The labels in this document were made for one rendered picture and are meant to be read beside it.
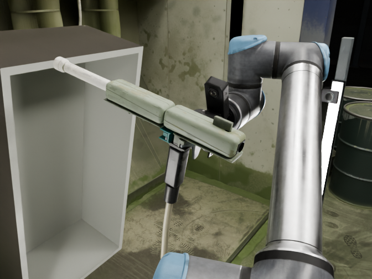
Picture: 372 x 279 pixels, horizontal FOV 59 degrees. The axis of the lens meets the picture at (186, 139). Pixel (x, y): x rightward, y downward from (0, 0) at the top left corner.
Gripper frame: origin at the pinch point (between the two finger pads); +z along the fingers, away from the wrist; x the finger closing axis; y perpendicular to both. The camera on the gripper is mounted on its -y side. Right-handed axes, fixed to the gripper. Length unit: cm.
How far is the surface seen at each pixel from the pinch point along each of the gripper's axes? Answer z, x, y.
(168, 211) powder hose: -0.4, -0.9, 18.9
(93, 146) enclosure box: -61, 85, 69
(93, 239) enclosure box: -54, 75, 127
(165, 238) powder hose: 0.2, -1.8, 26.0
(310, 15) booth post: -218, 33, -4
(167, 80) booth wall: -226, 153, 89
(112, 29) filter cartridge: -157, 168, 35
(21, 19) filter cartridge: -88, 184, 28
